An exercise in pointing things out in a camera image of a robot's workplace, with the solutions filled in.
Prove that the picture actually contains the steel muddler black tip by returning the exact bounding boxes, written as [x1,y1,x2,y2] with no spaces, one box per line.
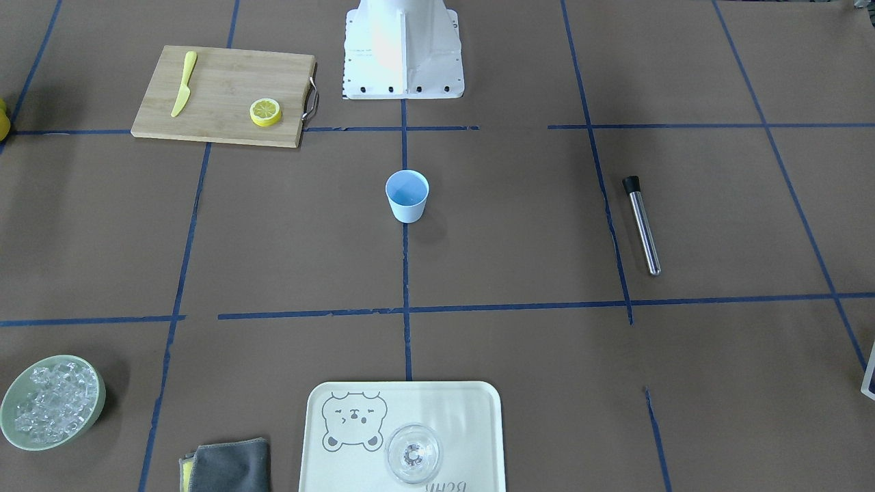
[622,175,662,277]

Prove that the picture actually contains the yellow lemon half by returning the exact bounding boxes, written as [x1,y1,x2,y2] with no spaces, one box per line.
[249,98,282,127]

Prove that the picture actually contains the light blue plastic cup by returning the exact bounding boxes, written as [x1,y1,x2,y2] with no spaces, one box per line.
[384,170,429,224]

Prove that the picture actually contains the cream bear tray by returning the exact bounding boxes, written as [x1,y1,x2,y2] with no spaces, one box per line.
[298,382,507,491]

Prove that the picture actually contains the clear wine glass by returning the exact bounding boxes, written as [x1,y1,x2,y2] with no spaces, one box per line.
[386,423,442,485]

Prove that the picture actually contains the bamboo cutting board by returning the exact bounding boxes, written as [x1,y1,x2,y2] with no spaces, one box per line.
[131,46,318,148]

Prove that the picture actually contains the grey folded cloth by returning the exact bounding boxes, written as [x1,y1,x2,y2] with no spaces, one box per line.
[178,438,271,491]

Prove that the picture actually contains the yellow plastic knife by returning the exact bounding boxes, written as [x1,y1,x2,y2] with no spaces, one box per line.
[171,51,198,118]

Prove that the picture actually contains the green bowl of ice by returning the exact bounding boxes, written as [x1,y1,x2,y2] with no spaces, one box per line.
[2,355,107,452]

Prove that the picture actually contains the yellow object at edge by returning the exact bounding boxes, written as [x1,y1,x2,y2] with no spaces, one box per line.
[0,98,12,143]

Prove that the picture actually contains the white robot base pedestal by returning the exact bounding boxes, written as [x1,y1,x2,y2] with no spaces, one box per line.
[342,1,466,100]

